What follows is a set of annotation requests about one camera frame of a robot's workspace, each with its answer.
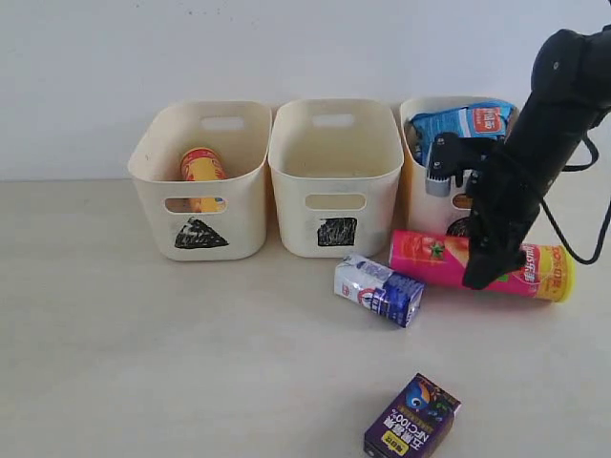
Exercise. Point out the pink Lay's chips can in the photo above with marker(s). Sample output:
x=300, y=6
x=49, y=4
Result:
x=549, y=273

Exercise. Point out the blue instant noodle bag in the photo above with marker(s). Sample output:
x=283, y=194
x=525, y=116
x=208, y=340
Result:
x=487, y=119

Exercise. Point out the purple juice carton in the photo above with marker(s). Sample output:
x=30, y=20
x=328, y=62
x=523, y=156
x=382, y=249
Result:
x=414, y=424

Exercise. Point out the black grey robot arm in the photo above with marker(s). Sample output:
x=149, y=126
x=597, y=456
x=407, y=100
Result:
x=570, y=95

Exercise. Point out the yellow Lay's chips can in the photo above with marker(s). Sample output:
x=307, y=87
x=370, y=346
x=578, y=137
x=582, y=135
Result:
x=203, y=164

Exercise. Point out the blue white milk carton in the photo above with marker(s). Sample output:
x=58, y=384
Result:
x=378, y=288

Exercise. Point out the cream bin with circle mark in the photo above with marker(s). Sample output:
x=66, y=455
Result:
x=425, y=213

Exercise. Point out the cream bin with triangle mark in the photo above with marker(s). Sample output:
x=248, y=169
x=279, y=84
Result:
x=238, y=131

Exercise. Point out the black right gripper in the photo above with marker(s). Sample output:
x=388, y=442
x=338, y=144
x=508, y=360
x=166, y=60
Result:
x=507, y=183

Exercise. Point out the cream bin with square mark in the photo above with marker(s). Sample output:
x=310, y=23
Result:
x=335, y=166

